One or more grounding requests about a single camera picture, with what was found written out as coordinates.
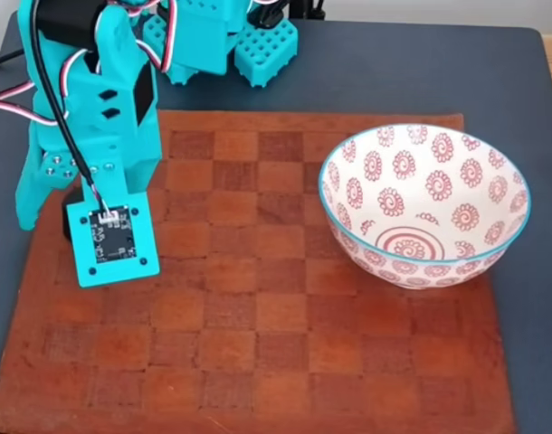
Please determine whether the black cylinder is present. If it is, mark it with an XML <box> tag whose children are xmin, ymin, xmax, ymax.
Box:
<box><xmin>60</xmin><ymin>187</ymin><xmax>86</xmax><ymax>241</ymax></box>

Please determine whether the brown leather chessboard mat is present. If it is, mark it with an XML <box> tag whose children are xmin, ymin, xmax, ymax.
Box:
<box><xmin>0</xmin><ymin>110</ymin><xmax>517</xmax><ymax>434</ymax></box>

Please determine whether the black table clamp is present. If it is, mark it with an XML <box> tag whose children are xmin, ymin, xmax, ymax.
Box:
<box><xmin>287</xmin><ymin>0</ymin><xmax>327</xmax><ymax>20</ymax></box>

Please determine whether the white bowl with red flowers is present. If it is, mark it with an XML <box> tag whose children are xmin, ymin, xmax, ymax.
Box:
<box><xmin>319</xmin><ymin>124</ymin><xmax>533</xmax><ymax>290</ymax></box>

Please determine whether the thick black cable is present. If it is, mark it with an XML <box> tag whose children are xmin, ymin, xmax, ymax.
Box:
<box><xmin>0</xmin><ymin>48</ymin><xmax>26</xmax><ymax>76</ymax></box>

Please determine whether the thin black camera cable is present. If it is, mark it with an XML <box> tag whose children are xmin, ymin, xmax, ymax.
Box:
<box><xmin>30</xmin><ymin>0</ymin><xmax>119</xmax><ymax>225</ymax></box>

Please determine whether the teal camera mount with board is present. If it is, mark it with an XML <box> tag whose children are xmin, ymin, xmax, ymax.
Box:
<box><xmin>66</xmin><ymin>151</ymin><xmax>162</xmax><ymax>289</ymax></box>

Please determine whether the red white black servo wire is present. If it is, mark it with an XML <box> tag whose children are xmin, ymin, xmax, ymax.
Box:
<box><xmin>0</xmin><ymin>47</ymin><xmax>99</xmax><ymax>127</ymax></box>
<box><xmin>117</xmin><ymin>0</ymin><xmax>180</xmax><ymax>74</ymax></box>

